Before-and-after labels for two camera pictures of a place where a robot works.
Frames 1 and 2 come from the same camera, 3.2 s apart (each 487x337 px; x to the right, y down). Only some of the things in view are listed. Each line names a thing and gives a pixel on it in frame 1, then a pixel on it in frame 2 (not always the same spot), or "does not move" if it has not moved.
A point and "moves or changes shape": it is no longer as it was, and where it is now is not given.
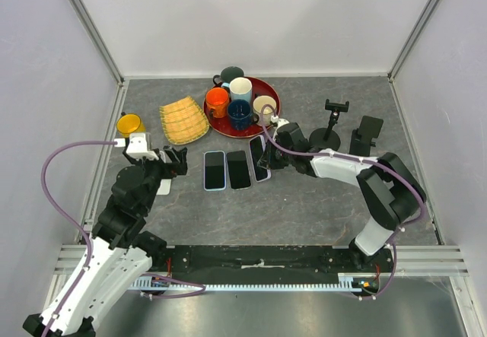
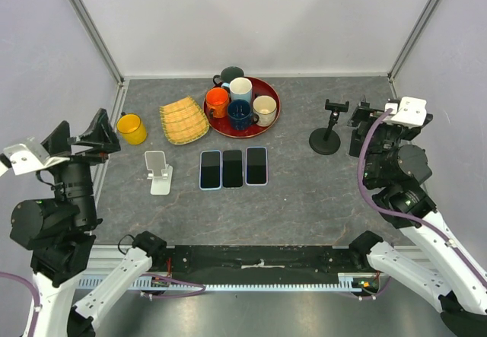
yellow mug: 130,123 does not move
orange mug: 217,100 does not move
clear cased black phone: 239,173 moves or changes shape
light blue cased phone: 214,170 moves or changes shape
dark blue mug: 239,113 does not move
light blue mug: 240,88 does not move
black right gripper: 268,161 to 363,112
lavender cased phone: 257,146 moves or changes shape
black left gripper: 178,166 to 102,134
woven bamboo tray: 183,120 does not move
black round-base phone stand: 329,138 does not move
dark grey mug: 227,74 does not move
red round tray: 259,88 does not move
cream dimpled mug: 265,105 does not move
